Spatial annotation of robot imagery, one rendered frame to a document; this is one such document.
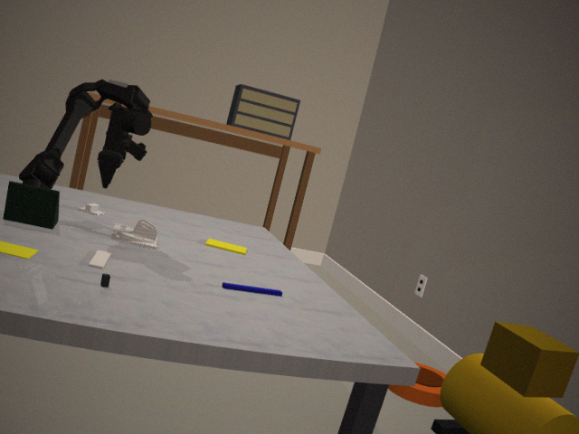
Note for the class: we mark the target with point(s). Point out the dark blue long thin bar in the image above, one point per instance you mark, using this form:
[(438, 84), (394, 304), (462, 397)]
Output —
[(252, 289)]

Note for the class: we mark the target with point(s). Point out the cream plate with two round holes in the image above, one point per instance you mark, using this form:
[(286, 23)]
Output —
[(119, 227)]

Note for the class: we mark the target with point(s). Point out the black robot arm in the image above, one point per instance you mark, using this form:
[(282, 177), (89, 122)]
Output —
[(135, 118)]

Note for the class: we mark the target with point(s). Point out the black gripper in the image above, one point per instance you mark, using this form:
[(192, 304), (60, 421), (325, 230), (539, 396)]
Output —
[(111, 155)]

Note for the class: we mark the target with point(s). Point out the beige flat rectangular plate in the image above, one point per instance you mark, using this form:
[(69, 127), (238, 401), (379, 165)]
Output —
[(100, 259)]

